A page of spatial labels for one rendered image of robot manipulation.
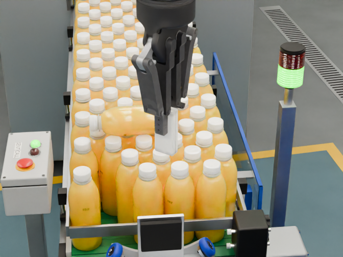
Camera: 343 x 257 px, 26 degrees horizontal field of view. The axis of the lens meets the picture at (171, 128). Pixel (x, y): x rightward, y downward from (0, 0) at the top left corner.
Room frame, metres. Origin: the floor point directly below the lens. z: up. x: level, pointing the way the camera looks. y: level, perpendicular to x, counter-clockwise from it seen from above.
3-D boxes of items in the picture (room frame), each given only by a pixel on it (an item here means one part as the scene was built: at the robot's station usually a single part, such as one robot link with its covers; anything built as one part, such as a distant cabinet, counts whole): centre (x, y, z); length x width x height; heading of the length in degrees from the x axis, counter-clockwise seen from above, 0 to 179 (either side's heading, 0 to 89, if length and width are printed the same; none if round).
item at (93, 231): (1.33, 0.03, 0.96); 0.40 x 0.01 x 0.03; 96
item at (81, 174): (1.36, 0.20, 1.09); 0.04 x 0.04 x 0.02
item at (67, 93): (1.95, 0.31, 0.94); 0.03 x 0.02 x 0.08; 6
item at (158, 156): (1.44, 0.02, 1.09); 0.04 x 0.04 x 0.02
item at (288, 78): (1.67, -0.30, 1.18); 0.06 x 0.06 x 0.05
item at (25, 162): (1.38, 0.33, 1.11); 0.04 x 0.04 x 0.01
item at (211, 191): (1.39, -0.09, 0.99); 0.07 x 0.07 x 0.19
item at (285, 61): (1.67, -0.30, 1.23); 0.06 x 0.06 x 0.04
